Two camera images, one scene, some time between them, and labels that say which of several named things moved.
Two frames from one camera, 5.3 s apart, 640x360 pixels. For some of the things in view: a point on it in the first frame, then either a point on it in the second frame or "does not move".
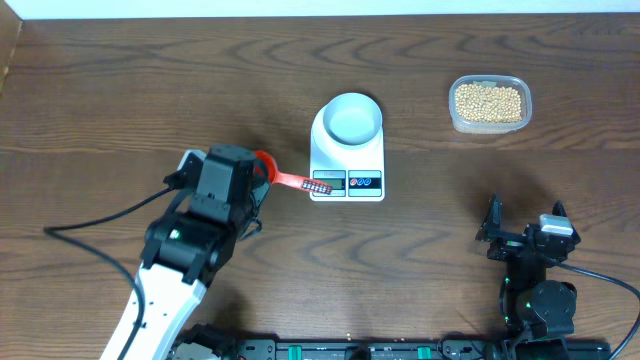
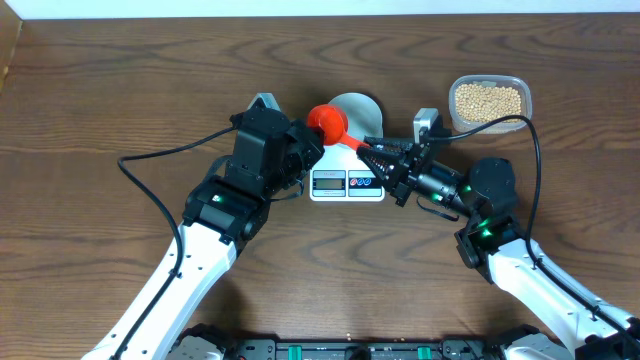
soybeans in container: x=488 y=104 does not move
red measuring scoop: x=267 y=164 -> x=334 y=123
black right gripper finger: x=558 y=209 -> x=384 y=144
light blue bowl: x=352 y=118 does not move
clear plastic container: x=489 y=104 does not move
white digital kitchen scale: x=356 y=173 does not move
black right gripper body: x=507 y=245 -> x=416 y=163
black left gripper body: x=243 y=215 -> x=295 y=157
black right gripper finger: x=492 y=225 -> x=385 y=168
